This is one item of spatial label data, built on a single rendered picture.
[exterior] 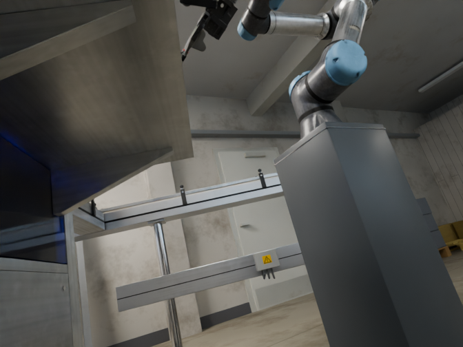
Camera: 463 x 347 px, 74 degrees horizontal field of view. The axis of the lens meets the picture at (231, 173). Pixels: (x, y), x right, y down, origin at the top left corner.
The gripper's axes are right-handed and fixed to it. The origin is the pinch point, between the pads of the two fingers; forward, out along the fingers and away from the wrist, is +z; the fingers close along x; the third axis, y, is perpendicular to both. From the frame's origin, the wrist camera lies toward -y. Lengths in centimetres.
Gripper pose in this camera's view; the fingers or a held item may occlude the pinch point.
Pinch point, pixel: (185, 48)
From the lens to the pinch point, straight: 112.2
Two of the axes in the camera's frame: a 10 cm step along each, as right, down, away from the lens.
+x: -1.3, -4.9, 8.6
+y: 8.0, 4.6, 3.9
